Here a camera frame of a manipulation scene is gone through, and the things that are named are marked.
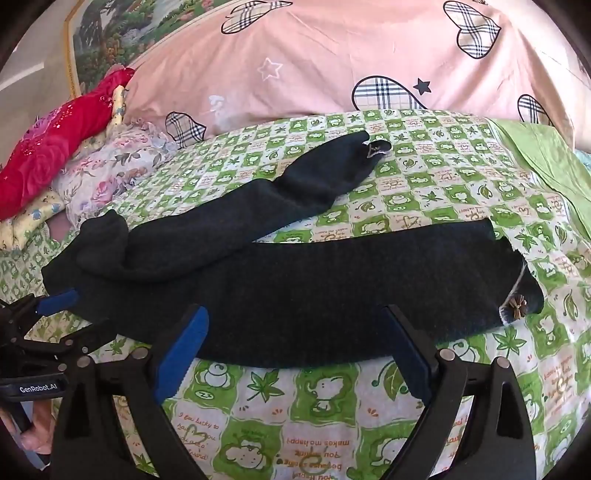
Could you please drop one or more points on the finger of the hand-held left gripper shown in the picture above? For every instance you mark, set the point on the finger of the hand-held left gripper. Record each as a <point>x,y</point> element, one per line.
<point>69,340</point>
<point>56,301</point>

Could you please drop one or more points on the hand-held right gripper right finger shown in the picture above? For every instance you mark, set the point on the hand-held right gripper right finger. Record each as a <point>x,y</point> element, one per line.
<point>412,362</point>

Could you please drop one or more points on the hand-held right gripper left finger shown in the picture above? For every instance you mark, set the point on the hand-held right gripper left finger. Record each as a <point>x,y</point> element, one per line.
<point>184,350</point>

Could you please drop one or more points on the black pants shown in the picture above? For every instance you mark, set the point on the black pants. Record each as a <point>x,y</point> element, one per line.
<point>300,295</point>

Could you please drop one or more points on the person's left hand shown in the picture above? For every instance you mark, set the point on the person's left hand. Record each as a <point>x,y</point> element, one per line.
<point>39,429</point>

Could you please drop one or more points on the pinkish brown pillow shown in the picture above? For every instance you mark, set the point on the pinkish brown pillow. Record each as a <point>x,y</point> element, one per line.
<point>62,228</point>

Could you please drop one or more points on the yellow floral cloth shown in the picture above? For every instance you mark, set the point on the yellow floral cloth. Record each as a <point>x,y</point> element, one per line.
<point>32,218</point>

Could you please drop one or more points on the green checked bedsheet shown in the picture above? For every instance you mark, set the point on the green checked bedsheet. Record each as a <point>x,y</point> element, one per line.
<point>323,415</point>

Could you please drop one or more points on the white floral pillow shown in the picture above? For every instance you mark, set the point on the white floral pillow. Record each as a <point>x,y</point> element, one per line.
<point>115,161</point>

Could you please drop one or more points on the red floral pillow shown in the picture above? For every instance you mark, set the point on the red floral pillow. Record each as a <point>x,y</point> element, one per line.
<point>51,147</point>

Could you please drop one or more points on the light green cloth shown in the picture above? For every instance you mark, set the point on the light green cloth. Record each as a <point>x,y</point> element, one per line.
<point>549,157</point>

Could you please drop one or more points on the light blue cloth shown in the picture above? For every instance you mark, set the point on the light blue cloth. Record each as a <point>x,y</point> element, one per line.
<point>584,160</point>

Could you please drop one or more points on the pink heart print quilt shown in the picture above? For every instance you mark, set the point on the pink heart print quilt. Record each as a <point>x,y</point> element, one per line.
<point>346,60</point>

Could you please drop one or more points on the landscape wall picture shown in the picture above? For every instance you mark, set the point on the landscape wall picture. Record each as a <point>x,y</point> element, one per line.
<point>129,32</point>

